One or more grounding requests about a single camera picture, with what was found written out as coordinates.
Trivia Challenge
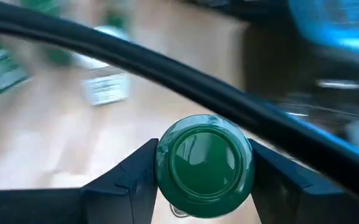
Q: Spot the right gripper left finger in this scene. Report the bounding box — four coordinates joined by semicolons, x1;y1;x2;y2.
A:
81;138;160;224

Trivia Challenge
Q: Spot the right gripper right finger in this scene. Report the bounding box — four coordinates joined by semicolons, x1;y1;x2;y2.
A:
249;138;348;224

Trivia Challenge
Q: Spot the green-lid spice jar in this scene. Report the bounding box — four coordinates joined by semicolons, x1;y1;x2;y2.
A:
154;113;256;219

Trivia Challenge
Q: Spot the white-lid bagel seasoning jar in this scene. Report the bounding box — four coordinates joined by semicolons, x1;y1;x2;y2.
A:
80;51;131;106

